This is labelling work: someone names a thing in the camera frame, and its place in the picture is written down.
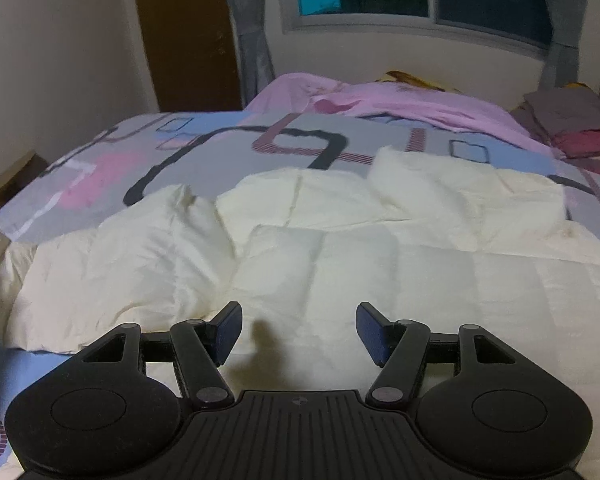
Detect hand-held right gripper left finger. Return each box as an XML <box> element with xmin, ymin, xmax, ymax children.
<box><xmin>80</xmin><ymin>301</ymin><xmax>244</xmax><ymax>409</ymax></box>

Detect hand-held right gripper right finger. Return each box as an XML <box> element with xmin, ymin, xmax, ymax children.
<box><xmin>355</xmin><ymin>302</ymin><xmax>524</xmax><ymax>406</ymax></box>

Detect white quilted comforter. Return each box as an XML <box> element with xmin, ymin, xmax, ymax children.
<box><xmin>0</xmin><ymin>149</ymin><xmax>600</xmax><ymax>480</ymax></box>

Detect maroon folded clothes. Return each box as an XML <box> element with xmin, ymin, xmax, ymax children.
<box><xmin>550</xmin><ymin>127</ymin><xmax>600</xmax><ymax>182</ymax></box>

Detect grey folded clothes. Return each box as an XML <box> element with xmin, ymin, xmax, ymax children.
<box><xmin>511</xmin><ymin>84</ymin><xmax>600</xmax><ymax>142</ymax></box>

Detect bed with patterned sheet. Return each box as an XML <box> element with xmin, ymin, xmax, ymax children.
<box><xmin>0</xmin><ymin>110</ymin><xmax>600</xmax><ymax>480</ymax></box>

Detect pink blanket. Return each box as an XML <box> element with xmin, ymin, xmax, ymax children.
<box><xmin>242</xmin><ymin>72</ymin><xmax>556</xmax><ymax>158</ymax></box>

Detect yellow printed pillow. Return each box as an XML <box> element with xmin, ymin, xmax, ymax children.
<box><xmin>376</xmin><ymin>70</ymin><xmax>462</xmax><ymax>94</ymax></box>

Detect brown cardboard box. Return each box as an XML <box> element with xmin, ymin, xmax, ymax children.
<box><xmin>0</xmin><ymin>152</ymin><xmax>49</xmax><ymax>222</ymax></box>

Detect grey curtain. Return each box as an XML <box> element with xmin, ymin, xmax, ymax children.
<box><xmin>536</xmin><ymin>0</ymin><xmax>582</xmax><ymax>97</ymax></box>
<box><xmin>214</xmin><ymin>0</ymin><xmax>277</xmax><ymax>110</ymax></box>

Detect brown wooden door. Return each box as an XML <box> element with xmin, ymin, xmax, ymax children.
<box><xmin>130</xmin><ymin>0</ymin><xmax>244</xmax><ymax>114</ymax></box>

